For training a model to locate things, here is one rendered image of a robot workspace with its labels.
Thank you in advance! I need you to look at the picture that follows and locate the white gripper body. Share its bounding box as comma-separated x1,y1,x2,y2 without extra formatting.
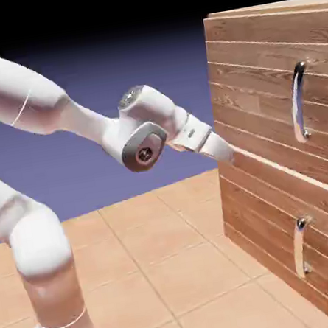
195,128,237,168

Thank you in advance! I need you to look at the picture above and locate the large wood cabinet door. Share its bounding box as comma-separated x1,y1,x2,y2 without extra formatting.
196,0,328,203

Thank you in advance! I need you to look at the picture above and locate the small wood cabinet door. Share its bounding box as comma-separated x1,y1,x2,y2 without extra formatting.
212,137,328,320

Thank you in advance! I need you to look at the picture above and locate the long curved silver handle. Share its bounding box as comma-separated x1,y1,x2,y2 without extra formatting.
283,60,318,144

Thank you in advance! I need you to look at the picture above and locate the short curved silver handle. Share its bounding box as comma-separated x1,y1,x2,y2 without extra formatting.
287,213,321,280

